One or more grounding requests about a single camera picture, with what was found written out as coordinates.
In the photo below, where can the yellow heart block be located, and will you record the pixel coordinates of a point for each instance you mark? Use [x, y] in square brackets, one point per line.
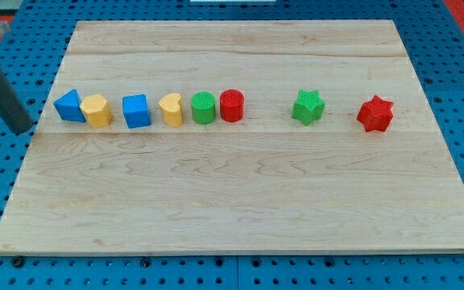
[171, 109]

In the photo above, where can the wooden board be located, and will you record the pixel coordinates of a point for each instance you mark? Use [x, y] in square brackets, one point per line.
[265, 185]

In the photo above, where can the red star block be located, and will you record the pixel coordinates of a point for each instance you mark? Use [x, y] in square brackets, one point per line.
[376, 114]

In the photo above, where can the yellow hexagon block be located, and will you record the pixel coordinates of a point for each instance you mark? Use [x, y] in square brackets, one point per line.
[97, 111]

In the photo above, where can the blue triangle block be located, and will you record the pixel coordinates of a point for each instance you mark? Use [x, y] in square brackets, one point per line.
[68, 107]

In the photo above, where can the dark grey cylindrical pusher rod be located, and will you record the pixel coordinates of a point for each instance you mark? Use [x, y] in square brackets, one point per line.
[12, 110]

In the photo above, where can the green star block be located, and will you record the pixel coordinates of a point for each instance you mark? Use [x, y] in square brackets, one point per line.
[308, 107]

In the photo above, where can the green cylinder block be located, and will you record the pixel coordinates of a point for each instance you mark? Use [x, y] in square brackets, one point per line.
[203, 107]

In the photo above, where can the red cylinder block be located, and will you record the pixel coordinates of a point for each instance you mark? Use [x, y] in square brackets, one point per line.
[232, 105]

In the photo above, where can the blue cube block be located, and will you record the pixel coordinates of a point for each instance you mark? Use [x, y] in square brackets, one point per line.
[135, 111]

